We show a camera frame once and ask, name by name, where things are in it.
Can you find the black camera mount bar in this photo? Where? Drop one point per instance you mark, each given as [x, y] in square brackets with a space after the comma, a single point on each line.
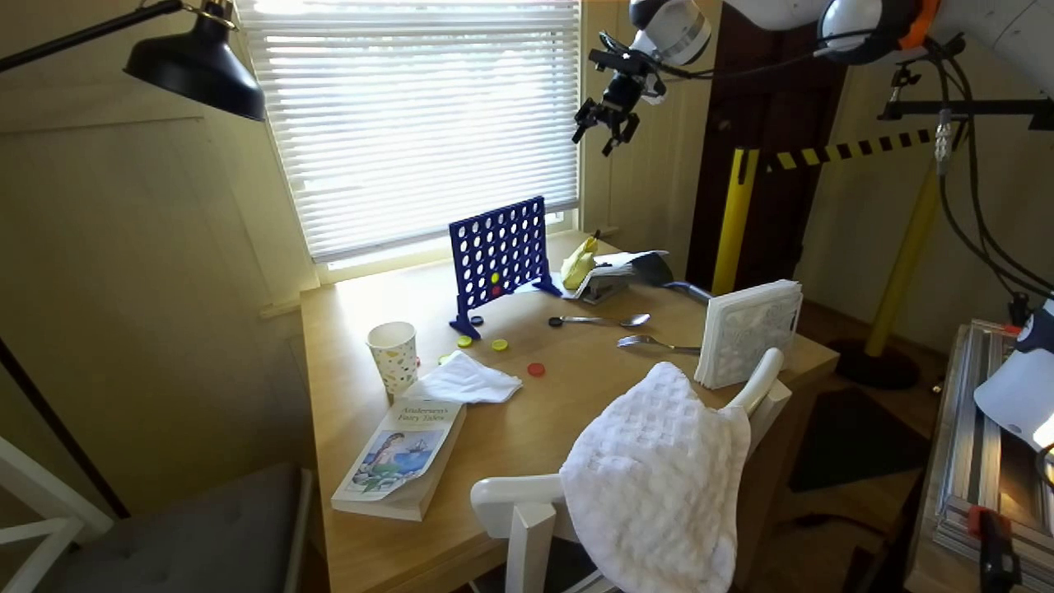
[967, 107]

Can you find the white quilted towel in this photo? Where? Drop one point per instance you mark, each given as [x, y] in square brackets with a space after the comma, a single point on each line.
[660, 483]

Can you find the black floor mat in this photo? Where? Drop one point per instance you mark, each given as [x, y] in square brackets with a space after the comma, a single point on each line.
[858, 440]

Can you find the black yellow striped bar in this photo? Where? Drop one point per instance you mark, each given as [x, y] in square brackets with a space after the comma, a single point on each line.
[844, 148]

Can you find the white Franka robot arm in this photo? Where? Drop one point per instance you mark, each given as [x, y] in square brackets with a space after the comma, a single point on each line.
[679, 26]

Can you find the white napkin stack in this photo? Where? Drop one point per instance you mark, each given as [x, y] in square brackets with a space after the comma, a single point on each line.
[746, 331]

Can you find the illustrated children's book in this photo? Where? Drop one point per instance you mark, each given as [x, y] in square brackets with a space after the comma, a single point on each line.
[399, 454]

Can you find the grey cushioned seat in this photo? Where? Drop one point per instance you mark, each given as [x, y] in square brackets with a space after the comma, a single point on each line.
[185, 538]

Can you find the yellow post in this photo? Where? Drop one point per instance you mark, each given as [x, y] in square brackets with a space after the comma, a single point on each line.
[906, 263]
[733, 219]

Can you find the black round post base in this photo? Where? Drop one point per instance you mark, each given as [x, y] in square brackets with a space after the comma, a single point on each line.
[878, 365]

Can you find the blue connect four grid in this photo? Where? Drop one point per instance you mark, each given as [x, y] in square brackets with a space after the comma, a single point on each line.
[466, 327]

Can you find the yellow green bag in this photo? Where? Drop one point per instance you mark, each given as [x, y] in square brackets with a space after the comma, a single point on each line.
[611, 272]

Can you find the black stand rod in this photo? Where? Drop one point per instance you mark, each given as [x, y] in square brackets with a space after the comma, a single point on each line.
[52, 428]

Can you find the crumpled white tissue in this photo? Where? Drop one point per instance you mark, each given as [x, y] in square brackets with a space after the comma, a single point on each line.
[466, 378]

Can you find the black lamp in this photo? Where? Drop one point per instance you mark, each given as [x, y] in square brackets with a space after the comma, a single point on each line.
[197, 69]

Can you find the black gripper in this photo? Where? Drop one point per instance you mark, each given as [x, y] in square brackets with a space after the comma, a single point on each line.
[626, 83]

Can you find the yellow game disc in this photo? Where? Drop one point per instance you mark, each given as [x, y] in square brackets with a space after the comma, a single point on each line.
[497, 344]
[494, 278]
[466, 339]

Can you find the patterned paper cup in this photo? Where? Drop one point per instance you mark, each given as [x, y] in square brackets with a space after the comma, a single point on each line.
[395, 358]

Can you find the silver metal spoon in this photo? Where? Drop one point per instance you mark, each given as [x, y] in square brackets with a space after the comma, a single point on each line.
[615, 319]

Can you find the white cross-back chair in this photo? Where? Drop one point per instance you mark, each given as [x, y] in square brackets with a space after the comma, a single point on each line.
[35, 496]

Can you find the aluminium frame rack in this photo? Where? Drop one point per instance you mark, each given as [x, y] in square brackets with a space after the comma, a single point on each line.
[967, 472]

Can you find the red clamp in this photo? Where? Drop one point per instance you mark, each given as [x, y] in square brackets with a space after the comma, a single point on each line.
[992, 538]

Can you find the white paper sheet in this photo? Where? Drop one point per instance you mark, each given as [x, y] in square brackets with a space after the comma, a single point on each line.
[1022, 396]

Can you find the white wooden chair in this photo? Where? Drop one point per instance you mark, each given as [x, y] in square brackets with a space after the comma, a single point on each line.
[529, 504]

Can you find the white window blinds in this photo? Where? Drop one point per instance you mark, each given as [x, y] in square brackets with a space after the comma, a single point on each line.
[416, 120]

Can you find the dark brown door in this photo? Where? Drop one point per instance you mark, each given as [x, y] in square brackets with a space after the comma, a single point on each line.
[790, 98]

